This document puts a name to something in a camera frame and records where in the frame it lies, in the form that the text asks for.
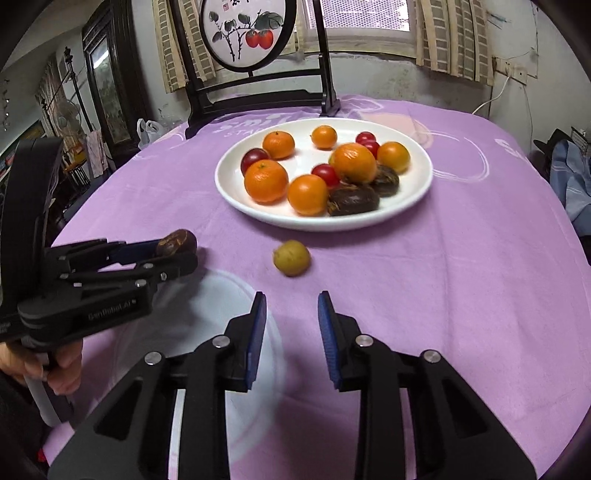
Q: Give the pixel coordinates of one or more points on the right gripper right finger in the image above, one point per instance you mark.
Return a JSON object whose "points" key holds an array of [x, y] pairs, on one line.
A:
{"points": [[456, 435]]}

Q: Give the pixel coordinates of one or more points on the white plastic bag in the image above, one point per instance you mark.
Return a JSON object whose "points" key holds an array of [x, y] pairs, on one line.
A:
{"points": [[148, 132]]}

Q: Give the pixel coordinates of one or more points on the small mandarin orange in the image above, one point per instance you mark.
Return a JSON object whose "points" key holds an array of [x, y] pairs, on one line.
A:
{"points": [[279, 145]]}

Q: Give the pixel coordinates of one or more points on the right beige curtain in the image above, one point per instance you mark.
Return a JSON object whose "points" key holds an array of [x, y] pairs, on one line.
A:
{"points": [[452, 38]]}

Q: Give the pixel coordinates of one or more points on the bright red cherry tomato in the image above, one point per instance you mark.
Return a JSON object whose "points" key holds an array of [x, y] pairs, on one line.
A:
{"points": [[372, 146]]}

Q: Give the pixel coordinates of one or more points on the rough skinned mandarin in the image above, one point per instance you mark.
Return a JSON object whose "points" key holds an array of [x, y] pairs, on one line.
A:
{"points": [[354, 163]]}

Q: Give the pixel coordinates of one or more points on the dark framed mirror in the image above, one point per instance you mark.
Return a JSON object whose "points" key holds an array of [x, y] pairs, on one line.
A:
{"points": [[116, 81]]}

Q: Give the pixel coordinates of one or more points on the white round plate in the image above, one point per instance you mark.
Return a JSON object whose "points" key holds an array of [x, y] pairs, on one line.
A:
{"points": [[414, 183]]}

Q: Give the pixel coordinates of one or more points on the small orange tomato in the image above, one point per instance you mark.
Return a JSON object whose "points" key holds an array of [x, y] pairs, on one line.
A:
{"points": [[324, 137]]}

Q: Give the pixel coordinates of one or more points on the yellow green longan fruit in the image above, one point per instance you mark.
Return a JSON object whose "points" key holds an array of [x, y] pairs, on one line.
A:
{"points": [[292, 258]]}

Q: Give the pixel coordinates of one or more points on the smooth orange tomato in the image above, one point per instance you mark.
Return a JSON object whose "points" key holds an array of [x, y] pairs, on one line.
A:
{"points": [[395, 156]]}

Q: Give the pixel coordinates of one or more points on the white wall socket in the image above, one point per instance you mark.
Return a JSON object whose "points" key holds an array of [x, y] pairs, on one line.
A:
{"points": [[512, 70]]}

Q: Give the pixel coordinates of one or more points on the standing electric fan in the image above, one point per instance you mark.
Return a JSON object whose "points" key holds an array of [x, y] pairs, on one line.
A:
{"points": [[66, 116]]}

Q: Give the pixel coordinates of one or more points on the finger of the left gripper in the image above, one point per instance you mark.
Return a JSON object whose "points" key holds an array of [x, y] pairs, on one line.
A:
{"points": [[149, 273], [93, 255]]}

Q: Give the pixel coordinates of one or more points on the blue cloth pile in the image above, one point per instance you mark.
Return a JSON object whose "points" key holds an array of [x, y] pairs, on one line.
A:
{"points": [[571, 182]]}

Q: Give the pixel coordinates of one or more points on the large mandarin orange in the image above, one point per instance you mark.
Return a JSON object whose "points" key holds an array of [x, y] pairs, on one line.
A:
{"points": [[266, 181]]}

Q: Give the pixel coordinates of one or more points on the small red cherry tomato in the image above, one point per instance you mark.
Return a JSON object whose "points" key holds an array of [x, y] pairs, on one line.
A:
{"points": [[365, 136]]}

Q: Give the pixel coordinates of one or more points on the dark brown water chestnut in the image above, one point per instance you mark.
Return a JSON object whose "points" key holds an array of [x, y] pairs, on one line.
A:
{"points": [[386, 183]]}

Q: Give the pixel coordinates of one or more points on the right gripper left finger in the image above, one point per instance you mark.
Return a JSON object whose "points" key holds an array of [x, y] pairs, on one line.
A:
{"points": [[127, 436]]}

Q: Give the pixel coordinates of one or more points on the orange round tomato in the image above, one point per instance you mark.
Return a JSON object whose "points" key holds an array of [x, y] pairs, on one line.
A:
{"points": [[308, 195]]}

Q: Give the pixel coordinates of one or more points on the dark red cherry tomato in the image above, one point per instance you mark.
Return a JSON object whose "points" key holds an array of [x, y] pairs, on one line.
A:
{"points": [[252, 156]]}

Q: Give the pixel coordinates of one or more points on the purple printed tablecloth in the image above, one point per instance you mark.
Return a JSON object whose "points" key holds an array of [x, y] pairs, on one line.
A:
{"points": [[487, 269]]}

